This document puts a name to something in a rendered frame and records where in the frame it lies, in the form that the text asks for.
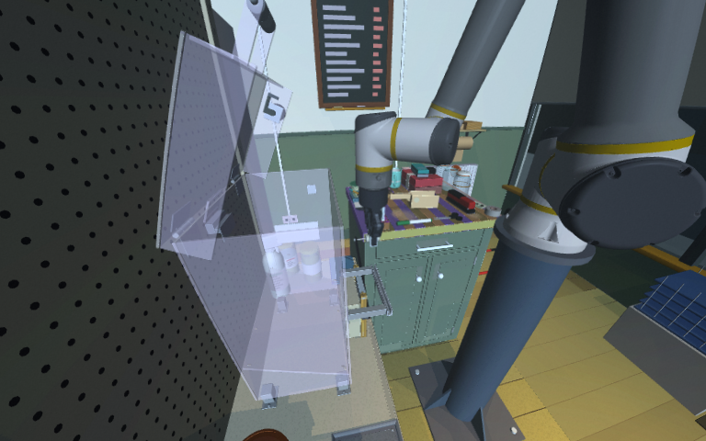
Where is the white hanging cord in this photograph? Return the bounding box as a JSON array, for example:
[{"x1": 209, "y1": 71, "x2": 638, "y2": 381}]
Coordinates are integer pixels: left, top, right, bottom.
[{"x1": 396, "y1": 0, "x2": 409, "y2": 119}]

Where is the black pegboard panel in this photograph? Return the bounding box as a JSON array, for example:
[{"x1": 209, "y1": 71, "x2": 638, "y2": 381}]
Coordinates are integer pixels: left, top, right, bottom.
[{"x1": 0, "y1": 0, "x2": 260, "y2": 441}]

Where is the grey tray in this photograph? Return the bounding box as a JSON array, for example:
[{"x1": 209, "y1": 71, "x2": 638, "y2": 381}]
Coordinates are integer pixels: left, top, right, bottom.
[{"x1": 330, "y1": 419, "x2": 402, "y2": 441}]

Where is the white bottle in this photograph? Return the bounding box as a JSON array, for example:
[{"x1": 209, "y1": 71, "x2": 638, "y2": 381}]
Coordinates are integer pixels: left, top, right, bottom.
[
  {"x1": 279, "y1": 242, "x2": 300, "y2": 275},
  {"x1": 263, "y1": 247, "x2": 291, "y2": 300}
]

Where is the cream jar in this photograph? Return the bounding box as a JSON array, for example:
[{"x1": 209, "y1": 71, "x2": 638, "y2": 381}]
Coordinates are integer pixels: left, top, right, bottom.
[{"x1": 297, "y1": 242, "x2": 323, "y2": 277}]

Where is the grey metal handle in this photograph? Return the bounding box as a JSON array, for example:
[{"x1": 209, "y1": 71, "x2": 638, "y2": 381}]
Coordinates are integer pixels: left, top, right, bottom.
[{"x1": 341, "y1": 264, "x2": 394, "y2": 322}]

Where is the brown round object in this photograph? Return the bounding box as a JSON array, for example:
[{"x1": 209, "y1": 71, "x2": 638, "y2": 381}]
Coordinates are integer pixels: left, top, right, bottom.
[{"x1": 242, "y1": 428, "x2": 291, "y2": 441}]

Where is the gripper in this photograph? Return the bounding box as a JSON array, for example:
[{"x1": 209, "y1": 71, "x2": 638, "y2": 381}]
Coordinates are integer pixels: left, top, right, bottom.
[{"x1": 359, "y1": 187, "x2": 390, "y2": 247}]

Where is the clear panel with shelf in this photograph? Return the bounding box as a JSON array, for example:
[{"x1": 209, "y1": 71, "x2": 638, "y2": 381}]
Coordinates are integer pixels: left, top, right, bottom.
[{"x1": 156, "y1": 29, "x2": 261, "y2": 262}]

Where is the white number tag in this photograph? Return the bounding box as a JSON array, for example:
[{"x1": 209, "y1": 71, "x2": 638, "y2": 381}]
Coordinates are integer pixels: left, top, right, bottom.
[{"x1": 261, "y1": 91, "x2": 289, "y2": 123}]

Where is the green cabinet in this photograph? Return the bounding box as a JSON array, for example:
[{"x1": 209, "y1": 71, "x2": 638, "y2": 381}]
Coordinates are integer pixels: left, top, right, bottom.
[{"x1": 346, "y1": 184, "x2": 497, "y2": 355}]

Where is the dark red box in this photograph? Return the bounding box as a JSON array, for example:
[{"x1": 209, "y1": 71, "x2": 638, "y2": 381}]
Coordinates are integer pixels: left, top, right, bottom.
[{"x1": 401, "y1": 167, "x2": 445, "y2": 192}]

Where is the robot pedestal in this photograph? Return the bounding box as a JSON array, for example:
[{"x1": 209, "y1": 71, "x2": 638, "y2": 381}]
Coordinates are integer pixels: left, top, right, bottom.
[{"x1": 409, "y1": 238, "x2": 598, "y2": 441}]

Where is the grey crate with blue grid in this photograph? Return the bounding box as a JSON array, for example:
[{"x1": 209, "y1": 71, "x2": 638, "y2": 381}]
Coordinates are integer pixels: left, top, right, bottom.
[{"x1": 603, "y1": 269, "x2": 706, "y2": 421}]

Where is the dark menu board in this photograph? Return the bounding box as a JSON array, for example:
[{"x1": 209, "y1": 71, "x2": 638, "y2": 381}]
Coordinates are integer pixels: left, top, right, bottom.
[{"x1": 310, "y1": 0, "x2": 395, "y2": 112}]

